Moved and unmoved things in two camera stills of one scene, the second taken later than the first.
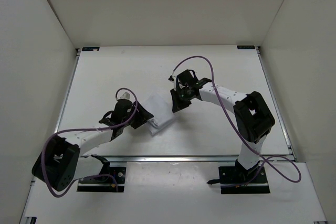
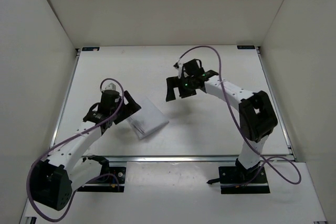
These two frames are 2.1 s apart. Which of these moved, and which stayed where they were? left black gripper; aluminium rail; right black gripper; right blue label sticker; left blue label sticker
Moved: left black gripper; right black gripper
Stayed: right blue label sticker; left blue label sticker; aluminium rail
